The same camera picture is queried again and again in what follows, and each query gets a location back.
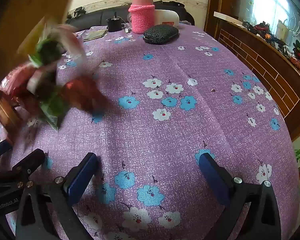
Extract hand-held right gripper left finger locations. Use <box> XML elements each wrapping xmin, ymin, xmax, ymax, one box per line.
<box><xmin>15</xmin><ymin>152</ymin><xmax>99</xmax><ymax>240</ymax></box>

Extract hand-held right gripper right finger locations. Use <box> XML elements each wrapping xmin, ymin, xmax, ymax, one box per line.
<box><xmin>199</xmin><ymin>152</ymin><xmax>282</xmax><ymax>240</ymax></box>

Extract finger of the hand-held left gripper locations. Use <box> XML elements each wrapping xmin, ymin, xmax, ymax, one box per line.
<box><xmin>0</xmin><ymin>140</ymin><xmax>13</xmax><ymax>165</ymax></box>
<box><xmin>11</xmin><ymin>149</ymin><xmax>46</xmax><ymax>180</ymax></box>

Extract pile of assorted snack packets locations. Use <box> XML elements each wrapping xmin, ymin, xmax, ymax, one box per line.
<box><xmin>0</xmin><ymin>22</ymin><xmax>110</xmax><ymax>130</ymax></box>

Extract purple floral tablecloth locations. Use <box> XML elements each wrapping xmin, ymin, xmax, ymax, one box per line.
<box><xmin>0</xmin><ymin>21</ymin><xmax>300</xmax><ymax>240</ymax></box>

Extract wooden cabinet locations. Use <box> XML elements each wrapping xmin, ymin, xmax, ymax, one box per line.
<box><xmin>206</xmin><ymin>0</ymin><xmax>300</xmax><ymax>140</ymax></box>

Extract clutter on cabinet shelf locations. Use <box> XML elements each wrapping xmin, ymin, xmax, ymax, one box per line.
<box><xmin>242</xmin><ymin>20</ymin><xmax>300</xmax><ymax>80</ymax></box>

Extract black speckled glasses case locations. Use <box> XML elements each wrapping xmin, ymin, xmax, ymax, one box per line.
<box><xmin>142</xmin><ymin>24</ymin><xmax>179</xmax><ymax>44</ymax></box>

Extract black leather sofa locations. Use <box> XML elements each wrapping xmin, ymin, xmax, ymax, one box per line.
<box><xmin>65</xmin><ymin>1</ymin><xmax>195</xmax><ymax>34</ymax></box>

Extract small black device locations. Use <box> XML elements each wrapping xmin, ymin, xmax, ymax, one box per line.
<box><xmin>106</xmin><ymin>11</ymin><xmax>124</xmax><ymax>32</ymax></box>

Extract white flat board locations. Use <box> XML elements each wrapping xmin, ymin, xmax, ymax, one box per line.
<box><xmin>213</xmin><ymin>11</ymin><xmax>240</xmax><ymax>25</ymax></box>

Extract white rounded case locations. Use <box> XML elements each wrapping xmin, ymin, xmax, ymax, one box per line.
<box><xmin>154</xmin><ymin>9</ymin><xmax>180</xmax><ymax>28</ymax></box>

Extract pink bottle with knit sleeve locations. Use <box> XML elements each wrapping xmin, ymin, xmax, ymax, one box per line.
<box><xmin>128</xmin><ymin>0</ymin><xmax>156</xmax><ymax>34</ymax></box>

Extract wall mirror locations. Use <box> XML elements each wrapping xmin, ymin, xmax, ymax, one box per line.
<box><xmin>230</xmin><ymin>0</ymin><xmax>300</xmax><ymax>45</ymax></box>

